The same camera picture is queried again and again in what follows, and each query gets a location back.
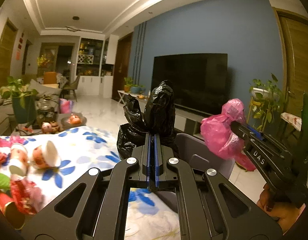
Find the black plastic bag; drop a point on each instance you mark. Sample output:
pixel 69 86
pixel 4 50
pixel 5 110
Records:
pixel 157 118

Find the orange white cup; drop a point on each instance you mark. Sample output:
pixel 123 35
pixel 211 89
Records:
pixel 18 160
pixel 45 156

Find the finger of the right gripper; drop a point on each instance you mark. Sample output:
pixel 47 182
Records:
pixel 241 132

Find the right hand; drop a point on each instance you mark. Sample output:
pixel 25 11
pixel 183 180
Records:
pixel 285 213

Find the floral blue white tablecloth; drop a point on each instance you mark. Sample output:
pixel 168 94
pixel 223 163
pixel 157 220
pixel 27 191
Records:
pixel 82 148

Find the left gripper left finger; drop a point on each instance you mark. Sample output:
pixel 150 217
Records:
pixel 94 206

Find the grey tv cabinet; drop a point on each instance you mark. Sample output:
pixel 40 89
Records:
pixel 187 122

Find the red wrapper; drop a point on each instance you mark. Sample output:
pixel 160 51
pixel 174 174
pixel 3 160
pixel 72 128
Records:
pixel 27 196

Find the fruit plate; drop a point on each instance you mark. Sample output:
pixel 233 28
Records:
pixel 73 120

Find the wooden door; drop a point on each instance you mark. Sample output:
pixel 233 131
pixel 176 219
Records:
pixel 7 42

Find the green potted plant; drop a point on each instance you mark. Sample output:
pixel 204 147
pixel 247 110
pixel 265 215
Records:
pixel 22 98

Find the red paper cup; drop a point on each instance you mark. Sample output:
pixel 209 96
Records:
pixel 10 211

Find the tall plant on stand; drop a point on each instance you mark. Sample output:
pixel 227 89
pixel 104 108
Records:
pixel 266 102

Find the pink plastic bag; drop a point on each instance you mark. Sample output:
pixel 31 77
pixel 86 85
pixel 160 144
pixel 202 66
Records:
pixel 220 139

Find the small pink wrapper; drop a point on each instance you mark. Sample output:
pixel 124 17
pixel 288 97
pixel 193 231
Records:
pixel 9 141

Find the black flat television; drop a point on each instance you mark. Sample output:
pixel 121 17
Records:
pixel 199 81

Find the white folding side table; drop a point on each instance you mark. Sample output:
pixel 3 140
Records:
pixel 123 96

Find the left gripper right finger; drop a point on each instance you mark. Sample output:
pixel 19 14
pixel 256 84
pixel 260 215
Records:
pixel 210 207

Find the dark grey trash bin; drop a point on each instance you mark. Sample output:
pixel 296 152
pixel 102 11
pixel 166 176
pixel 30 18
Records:
pixel 195 153

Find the grey sectional sofa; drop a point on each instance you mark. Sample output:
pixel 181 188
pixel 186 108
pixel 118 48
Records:
pixel 5 114

